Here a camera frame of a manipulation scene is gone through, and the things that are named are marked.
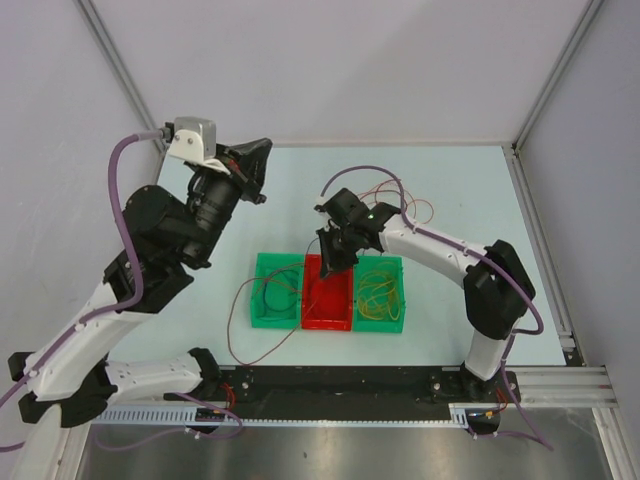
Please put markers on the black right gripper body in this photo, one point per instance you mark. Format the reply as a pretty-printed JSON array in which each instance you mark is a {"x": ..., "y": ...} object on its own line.
[{"x": 344, "y": 233}]

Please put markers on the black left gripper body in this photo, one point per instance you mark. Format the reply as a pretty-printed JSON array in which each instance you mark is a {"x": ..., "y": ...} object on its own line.
[{"x": 215, "y": 196}]

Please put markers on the green plastic bin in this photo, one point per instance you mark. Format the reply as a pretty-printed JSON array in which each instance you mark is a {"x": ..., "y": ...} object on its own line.
[
  {"x": 275, "y": 301},
  {"x": 379, "y": 295}
]

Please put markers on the red plastic bin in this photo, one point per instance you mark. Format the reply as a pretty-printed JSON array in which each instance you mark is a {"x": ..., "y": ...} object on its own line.
[{"x": 327, "y": 304}]

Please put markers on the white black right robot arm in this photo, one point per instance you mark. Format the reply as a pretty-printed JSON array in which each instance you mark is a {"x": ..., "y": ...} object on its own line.
[{"x": 497, "y": 290}]

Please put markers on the right green plastic bin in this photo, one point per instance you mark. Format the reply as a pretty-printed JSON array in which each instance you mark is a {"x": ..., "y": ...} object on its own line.
[{"x": 379, "y": 295}]

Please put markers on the left green plastic bin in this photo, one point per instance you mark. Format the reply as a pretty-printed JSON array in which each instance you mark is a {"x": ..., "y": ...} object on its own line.
[{"x": 275, "y": 301}]

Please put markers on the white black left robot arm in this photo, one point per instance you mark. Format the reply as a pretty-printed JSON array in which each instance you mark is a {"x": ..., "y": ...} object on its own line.
[{"x": 164, "y": 241}]

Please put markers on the slotted cable duct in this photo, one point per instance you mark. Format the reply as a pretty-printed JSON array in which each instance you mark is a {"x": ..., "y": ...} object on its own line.
[{"x": 192, "y": 415}]

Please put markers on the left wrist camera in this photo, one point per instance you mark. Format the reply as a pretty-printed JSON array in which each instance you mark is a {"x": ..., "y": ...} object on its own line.
[{"x": 194, "y": 142}]

